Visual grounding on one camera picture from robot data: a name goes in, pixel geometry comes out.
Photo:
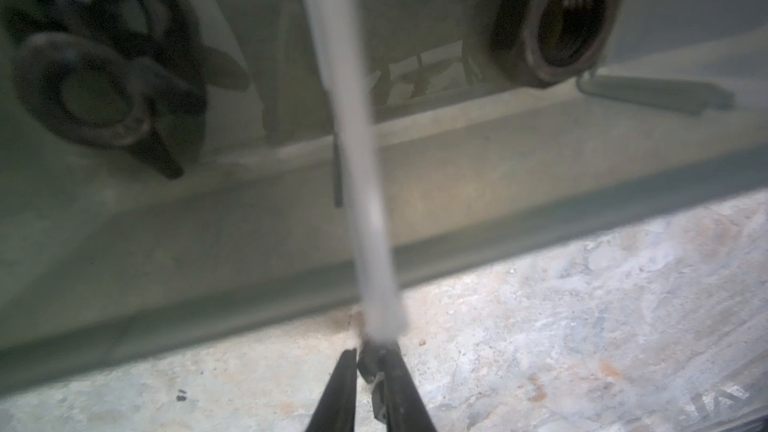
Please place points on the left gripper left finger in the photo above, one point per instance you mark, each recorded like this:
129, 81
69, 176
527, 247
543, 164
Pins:
336, 409

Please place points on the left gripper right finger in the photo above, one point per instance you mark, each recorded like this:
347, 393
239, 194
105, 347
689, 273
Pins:
403, 408

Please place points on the small black hex nut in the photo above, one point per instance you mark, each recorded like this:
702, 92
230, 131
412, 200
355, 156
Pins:
370, 363

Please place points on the clear green organizer box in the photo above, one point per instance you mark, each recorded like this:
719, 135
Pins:
376, 147

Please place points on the black wing nut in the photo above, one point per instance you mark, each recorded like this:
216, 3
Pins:
88, 93
167, 31

